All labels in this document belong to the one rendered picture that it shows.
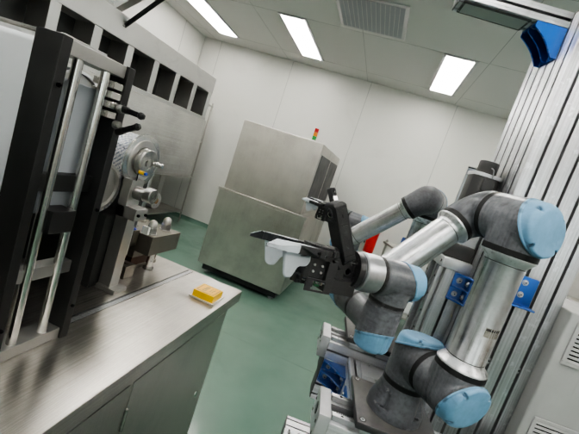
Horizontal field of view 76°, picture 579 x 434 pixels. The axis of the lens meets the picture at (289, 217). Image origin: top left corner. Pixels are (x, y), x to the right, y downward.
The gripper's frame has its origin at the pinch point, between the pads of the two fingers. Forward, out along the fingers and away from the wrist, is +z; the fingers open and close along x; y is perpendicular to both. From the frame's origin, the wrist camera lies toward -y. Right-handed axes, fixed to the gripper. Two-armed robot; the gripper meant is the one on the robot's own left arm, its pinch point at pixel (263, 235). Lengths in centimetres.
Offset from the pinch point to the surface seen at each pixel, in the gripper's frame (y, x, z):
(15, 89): -13.0, 17.5, 44.6
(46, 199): 3.4, 9.0, 34.3
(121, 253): 17, 44, 22
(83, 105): -13.3, 12.3, 33.4
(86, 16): -44, 65, 48
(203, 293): 25, 49, -3
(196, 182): -12, 542, -49
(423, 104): -196, 358, -288
